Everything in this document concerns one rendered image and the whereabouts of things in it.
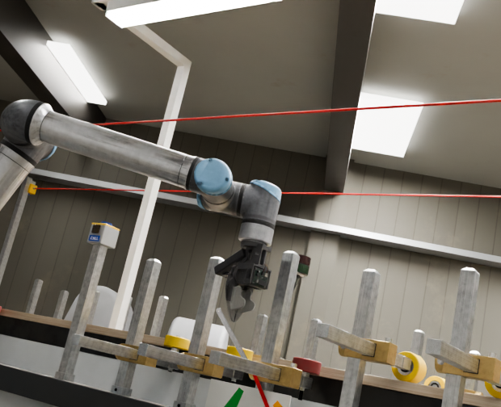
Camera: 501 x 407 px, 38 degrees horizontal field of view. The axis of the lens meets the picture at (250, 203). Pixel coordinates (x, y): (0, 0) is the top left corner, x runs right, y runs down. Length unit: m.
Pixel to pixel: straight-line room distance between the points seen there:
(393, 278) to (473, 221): 1.02
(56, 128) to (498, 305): 6.14
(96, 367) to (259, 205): 1.01
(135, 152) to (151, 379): 0.90
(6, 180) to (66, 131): 0.26
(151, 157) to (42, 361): 1.24
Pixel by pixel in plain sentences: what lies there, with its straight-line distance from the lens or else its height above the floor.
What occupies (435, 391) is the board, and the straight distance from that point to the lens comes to 1.95.
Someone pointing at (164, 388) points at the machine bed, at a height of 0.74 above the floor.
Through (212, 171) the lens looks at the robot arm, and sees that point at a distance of 1.79.
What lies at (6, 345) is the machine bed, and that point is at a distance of 3.04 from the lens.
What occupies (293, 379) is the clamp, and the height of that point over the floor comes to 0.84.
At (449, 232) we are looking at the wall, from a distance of 7.62.
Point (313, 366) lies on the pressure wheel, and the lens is 2.00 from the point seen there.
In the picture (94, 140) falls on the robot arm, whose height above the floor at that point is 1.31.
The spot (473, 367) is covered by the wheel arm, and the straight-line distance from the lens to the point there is 1.66.
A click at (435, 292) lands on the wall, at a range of 7.47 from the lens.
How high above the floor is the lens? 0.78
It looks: 15 degrees up
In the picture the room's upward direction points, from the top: 13 degrees clockwise
